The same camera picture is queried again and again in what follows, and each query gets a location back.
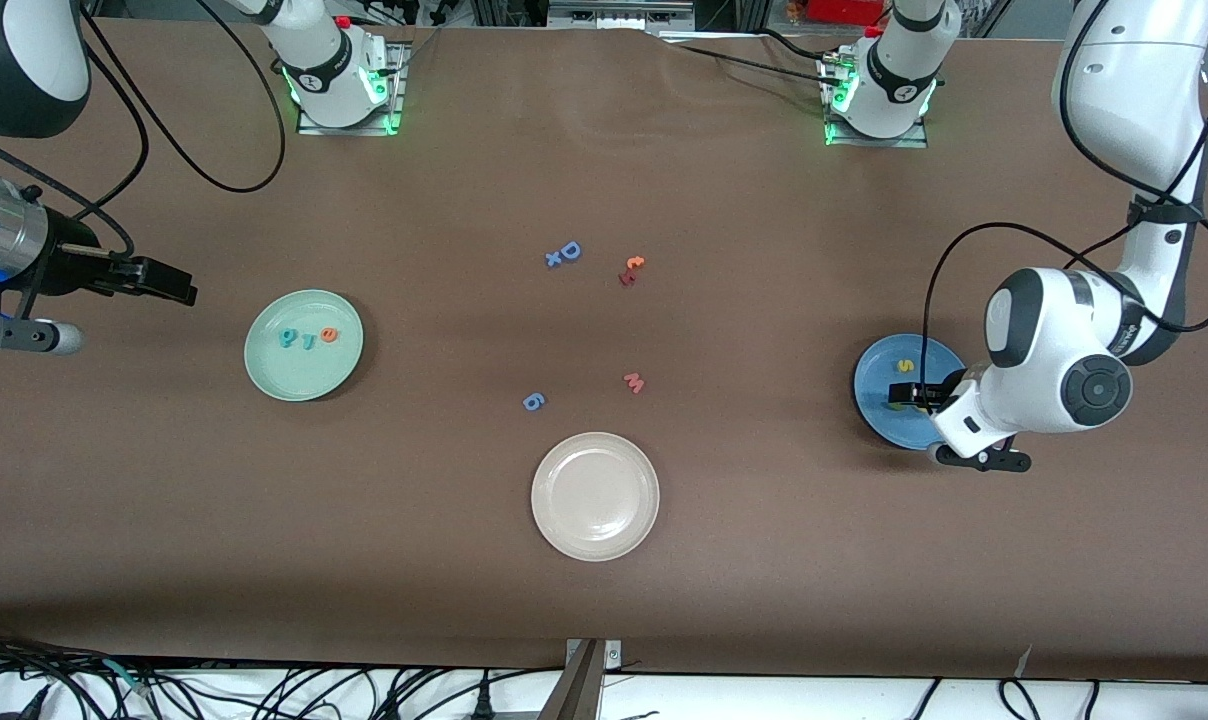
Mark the aluminium camera post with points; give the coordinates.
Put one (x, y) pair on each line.
(584, 690)

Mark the pink letter w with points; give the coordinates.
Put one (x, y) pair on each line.
(634, 383)

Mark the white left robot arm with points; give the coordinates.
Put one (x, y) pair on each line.
(1099, 385)

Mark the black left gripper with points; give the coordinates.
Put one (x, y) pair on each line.
(925, 393)

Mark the blue round plate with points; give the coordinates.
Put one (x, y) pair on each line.
(879, 400)

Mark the blue letter g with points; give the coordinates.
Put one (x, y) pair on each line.
(533, 401)

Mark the teal letter p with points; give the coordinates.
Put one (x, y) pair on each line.
(287, 338)

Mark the blue letter D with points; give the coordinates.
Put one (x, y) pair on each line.
(569, 250)

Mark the beige round plate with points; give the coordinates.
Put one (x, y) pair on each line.
(595, 496)

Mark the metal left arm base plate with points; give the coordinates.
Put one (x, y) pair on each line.
(909, 141)

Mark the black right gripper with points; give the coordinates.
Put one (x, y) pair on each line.
(72, 269)

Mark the red box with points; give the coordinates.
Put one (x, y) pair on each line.
(844, 10)

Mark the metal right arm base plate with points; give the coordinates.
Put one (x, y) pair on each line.
(349, 130)

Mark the grey metal equipment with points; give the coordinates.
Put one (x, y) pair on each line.
(614, 12)

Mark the green round plate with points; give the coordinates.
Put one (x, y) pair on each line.
(304, 375)

